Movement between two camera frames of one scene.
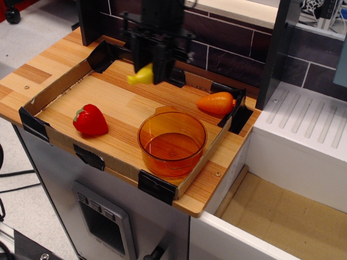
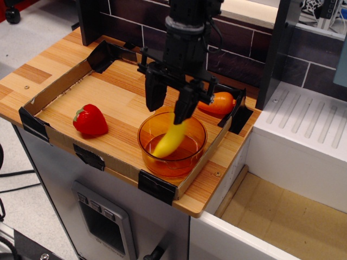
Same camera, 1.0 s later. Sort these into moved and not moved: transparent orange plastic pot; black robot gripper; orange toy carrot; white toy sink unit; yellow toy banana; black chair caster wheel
Moved: black robot gripper; yellow toy banana
Not moved: white toy sink unit; black chair caster wheel; orange toy carrot; transparent orange plastic pot
